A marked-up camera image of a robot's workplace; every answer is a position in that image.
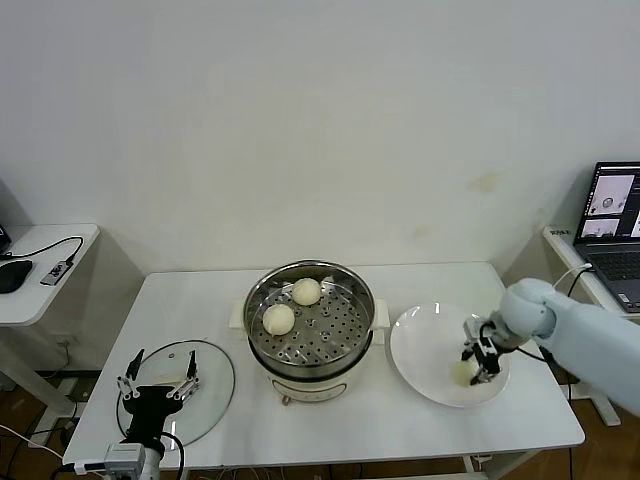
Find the black usb hub cable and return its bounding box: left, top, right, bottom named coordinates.
left=0, top=236, right=85, bottom=269

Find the white side table with mouse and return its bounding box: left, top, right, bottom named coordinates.
left=0, top=223, right=104, bottom=416

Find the white steamed baozi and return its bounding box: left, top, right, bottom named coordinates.
left=449, top=359, right=481, bottom=389
left=262, top=303, right=296, bottom=336
left=291, top=277, right=322, bottom=307

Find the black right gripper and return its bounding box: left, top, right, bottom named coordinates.
left=458, top=341, right=503, bottom=388

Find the white laptop cable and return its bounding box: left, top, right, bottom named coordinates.
left=552, top=263, right=594, bottom=289

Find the round white plate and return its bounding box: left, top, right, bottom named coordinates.
left=388, top=302, right=512, bottom=410

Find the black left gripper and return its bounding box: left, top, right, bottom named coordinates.
left=116, top=348, right=202, bottom=446

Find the steel perforated steamer basket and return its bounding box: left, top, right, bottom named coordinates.
left=243, top=259, right=375, bottom=370

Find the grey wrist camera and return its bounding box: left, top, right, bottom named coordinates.
left=462, top=315, right=496, bottom=347
left=103, top=442, right=147, bottom=474

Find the white floor power strip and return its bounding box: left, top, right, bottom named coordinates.
left=27, top=418, right=79, bottom=449

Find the grey open laptop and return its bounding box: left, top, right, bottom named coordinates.
left=572, top=160, right=640, bottom=315

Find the grey usb hub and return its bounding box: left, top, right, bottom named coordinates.
left=39, top=259, right=71, bottom=288

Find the white electric cooker base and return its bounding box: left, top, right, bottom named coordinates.
left=228, top=298, right=390, bottom=407

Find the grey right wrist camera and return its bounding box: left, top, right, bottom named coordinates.
left=462, top=315, right=496, bottom=347

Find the black computer mouse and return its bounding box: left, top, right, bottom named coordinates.
left=0, top=259, right=34, bottom=295

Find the round glass pot lid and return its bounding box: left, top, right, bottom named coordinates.
left=116, top=339, right=236, bottom=454

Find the white side table with sticker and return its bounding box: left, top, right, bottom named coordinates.
left=542, top=227, right=640, bottom=429

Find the black power adapter cable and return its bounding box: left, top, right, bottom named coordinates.
left=539, top=269, right=594, bottom=401

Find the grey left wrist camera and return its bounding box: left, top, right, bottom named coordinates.
left=103, top=442, right=147, bottom=474

